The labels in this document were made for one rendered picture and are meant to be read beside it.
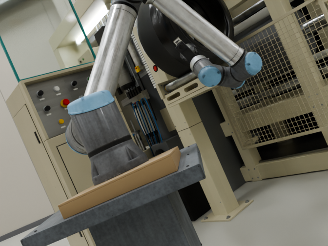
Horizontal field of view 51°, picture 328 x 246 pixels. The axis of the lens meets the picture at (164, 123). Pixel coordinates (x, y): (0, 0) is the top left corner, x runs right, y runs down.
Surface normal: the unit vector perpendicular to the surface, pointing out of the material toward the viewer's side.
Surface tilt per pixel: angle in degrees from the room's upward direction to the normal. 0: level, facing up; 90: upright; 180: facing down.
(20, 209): 90
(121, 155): 66
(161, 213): 90
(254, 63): 90
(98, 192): 90
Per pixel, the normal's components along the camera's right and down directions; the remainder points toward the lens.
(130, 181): -0.07, 0.04
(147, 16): -0.81, -0.02
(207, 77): 0.20, 0.52
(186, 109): 0.57, -0.25
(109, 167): -0.27, -0.30
